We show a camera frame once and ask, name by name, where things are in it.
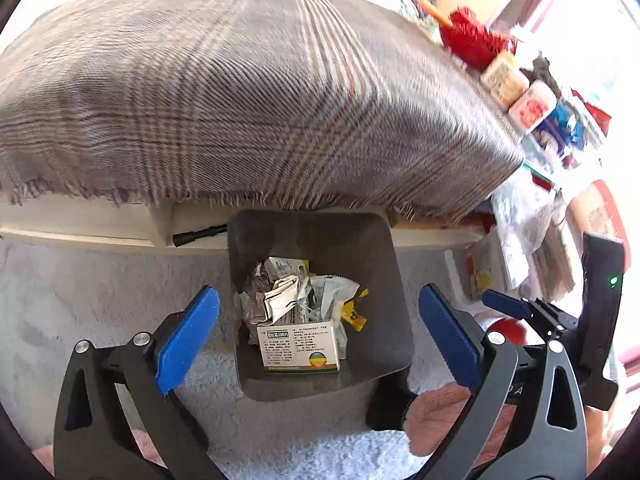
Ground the white green medicine box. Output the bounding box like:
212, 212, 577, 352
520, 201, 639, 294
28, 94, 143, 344
257, 322, 341, 373

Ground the torn white carton piece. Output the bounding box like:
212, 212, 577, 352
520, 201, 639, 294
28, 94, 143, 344
297, 275, 360, 323

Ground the clear plastic bag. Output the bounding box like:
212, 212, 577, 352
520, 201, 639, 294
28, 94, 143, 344
240, 261, 276, 346
490, 167, 558, 256

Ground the white paper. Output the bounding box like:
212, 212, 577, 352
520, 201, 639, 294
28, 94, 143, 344
250, 275, 299, 325

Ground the white milk carton box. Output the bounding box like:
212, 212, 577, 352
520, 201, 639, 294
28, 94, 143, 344
262, 256, 309, 282

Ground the yellow wrapper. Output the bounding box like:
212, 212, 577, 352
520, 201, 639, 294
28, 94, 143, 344
341, 288, 369, 333

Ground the dark square trash bin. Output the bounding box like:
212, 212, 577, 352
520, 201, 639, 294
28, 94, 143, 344
228, 210, 413, 402

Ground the person's right hand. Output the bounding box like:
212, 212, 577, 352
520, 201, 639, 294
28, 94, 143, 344
585, 406, 614, 474

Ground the clear plastic bag hanging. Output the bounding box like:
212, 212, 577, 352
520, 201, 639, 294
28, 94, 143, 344
490, 167, 558, 256

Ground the blue snack bag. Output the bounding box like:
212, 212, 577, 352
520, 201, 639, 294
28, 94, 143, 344
546, 101, 586, 151

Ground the red snack bag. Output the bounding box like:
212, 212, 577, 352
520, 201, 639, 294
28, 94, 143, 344
572, 90, 612, 136

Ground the grey plaid tablecloth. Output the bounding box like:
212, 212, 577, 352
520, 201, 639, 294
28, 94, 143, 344
1, 0, 523, 221

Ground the pink label white bottle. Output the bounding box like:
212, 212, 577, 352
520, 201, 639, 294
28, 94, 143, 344
508, 80, 558, 133

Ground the white cream bottle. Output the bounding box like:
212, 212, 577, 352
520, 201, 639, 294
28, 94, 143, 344
490, 68, 529, 110

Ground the yellow cap white bottle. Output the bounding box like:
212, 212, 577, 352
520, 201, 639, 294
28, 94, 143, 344
480, 50, 516, 91

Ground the red plastic basket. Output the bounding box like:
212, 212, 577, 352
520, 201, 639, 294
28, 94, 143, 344
440, 6, 518, 72

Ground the orange handle stick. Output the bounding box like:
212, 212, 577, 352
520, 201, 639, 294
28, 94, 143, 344
416, 0, 454, 28

